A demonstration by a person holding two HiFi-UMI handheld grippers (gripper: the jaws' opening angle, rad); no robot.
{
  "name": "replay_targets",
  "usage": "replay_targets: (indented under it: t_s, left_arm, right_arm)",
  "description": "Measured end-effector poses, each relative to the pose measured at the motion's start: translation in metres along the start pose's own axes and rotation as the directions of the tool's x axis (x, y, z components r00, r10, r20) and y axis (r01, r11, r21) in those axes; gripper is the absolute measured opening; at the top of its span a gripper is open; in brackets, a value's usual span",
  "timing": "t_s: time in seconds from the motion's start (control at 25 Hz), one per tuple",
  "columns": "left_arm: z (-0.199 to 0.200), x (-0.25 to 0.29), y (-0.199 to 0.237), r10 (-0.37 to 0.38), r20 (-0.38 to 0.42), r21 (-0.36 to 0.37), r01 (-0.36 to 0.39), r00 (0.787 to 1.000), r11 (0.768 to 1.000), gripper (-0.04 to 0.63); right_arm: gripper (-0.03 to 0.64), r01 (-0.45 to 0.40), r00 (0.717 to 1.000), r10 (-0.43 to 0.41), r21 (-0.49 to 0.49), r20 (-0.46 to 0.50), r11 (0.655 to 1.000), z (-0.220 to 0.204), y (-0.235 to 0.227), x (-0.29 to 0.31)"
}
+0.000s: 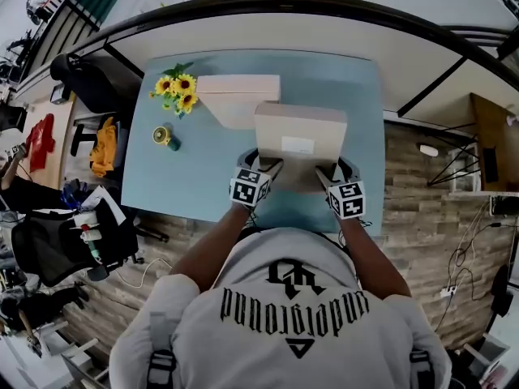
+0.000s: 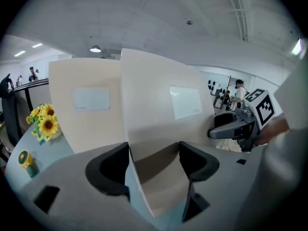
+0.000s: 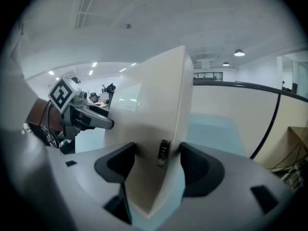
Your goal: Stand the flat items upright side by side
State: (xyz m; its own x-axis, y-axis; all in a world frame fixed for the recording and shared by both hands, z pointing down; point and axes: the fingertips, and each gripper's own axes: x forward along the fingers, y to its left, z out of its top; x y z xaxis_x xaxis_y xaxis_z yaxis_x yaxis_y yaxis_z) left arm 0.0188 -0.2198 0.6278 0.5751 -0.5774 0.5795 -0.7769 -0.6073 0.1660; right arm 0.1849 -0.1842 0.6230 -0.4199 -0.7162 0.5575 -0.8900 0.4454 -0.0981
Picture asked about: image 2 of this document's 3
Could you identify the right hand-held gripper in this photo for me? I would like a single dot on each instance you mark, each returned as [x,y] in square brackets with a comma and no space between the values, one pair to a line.
[261,109]

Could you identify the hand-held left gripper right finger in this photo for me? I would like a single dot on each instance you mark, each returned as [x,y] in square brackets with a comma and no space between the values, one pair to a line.
[216,189]

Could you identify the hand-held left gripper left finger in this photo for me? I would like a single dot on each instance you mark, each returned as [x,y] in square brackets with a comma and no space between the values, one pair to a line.
[77,177]

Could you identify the beige cardboard box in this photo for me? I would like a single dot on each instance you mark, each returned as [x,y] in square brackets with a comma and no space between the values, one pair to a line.
[149,80]
[84,133]

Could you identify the person's right forearm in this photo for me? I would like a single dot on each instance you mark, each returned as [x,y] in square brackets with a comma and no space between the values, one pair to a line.
[284,125]

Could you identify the wooden coat stand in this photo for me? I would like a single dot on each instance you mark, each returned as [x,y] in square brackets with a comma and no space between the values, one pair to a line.
[228,88]

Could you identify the person's right hand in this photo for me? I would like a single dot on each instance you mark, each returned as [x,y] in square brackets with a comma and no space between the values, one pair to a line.
[267,133]

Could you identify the yellow green handheld fan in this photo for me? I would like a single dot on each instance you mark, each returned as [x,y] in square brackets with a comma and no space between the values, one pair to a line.
[26,159]

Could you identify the yellow sunflower bouquet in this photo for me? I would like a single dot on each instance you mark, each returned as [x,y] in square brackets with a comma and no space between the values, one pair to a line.
[47,124]

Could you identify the black office chair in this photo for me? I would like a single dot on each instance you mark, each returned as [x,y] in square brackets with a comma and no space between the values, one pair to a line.
[10,112]

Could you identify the ceiling strip light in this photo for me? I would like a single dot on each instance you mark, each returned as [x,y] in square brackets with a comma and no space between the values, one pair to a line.
[297,46]
[19,53]
[37,45]

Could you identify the round ceiling sensor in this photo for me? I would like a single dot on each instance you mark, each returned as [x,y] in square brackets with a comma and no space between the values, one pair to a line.
[189,22]

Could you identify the round pendant lamp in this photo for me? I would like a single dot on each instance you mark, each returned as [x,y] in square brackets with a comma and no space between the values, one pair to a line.
[95,48]

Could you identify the white ceiling rail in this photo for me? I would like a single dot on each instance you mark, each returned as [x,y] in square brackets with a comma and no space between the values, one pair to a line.
[240,8]

